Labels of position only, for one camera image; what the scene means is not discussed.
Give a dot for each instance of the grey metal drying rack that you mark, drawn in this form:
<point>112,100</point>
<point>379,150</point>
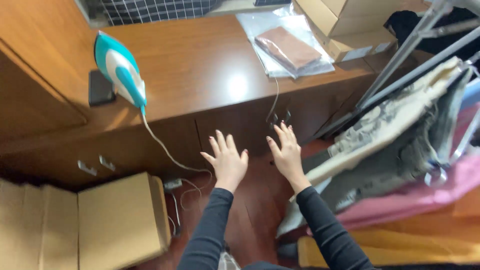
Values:
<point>408,45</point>

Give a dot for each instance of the dark checked cloth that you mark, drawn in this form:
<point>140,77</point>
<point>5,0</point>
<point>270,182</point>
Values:
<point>157,10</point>

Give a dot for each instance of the light blue garment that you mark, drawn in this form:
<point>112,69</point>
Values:
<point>471,93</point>

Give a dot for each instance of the small brown cardboard box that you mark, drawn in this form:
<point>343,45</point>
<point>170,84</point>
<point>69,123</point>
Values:
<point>120,221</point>

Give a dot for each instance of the white power strip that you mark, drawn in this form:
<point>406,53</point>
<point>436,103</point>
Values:
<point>172,184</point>

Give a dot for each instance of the person's right hand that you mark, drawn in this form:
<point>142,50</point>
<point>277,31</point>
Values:
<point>290,161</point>

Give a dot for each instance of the person's left hand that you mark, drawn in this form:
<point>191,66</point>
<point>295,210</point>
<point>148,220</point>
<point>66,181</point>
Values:
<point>227,165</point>

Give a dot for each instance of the large brown cardboard box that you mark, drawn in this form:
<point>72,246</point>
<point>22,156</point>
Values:
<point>37,228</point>

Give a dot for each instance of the stack of tan cardboard boxes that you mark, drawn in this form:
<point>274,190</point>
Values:
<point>337,26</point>

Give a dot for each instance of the beige grey patterned garment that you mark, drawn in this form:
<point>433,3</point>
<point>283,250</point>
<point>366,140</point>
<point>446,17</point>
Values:
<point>393,142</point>

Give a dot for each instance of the clear plastic bag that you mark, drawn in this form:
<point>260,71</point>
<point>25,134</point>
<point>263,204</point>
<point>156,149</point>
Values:
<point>255,26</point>

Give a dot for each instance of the black smartphone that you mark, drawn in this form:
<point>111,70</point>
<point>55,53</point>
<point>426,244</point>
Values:
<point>100,88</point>

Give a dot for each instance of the pink garment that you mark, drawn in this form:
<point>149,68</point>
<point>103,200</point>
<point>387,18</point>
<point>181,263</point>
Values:
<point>431,198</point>

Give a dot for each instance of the black garment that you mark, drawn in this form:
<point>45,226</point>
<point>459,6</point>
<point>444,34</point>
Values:
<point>405,26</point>

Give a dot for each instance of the brown wooden desk cabinet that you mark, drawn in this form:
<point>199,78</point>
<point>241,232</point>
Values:
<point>195,75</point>

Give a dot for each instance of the folded brown cloth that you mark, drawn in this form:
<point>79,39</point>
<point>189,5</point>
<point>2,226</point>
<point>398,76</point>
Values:
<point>288,48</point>

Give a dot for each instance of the teal and white clothes iron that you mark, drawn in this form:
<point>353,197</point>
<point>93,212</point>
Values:
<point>120,71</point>

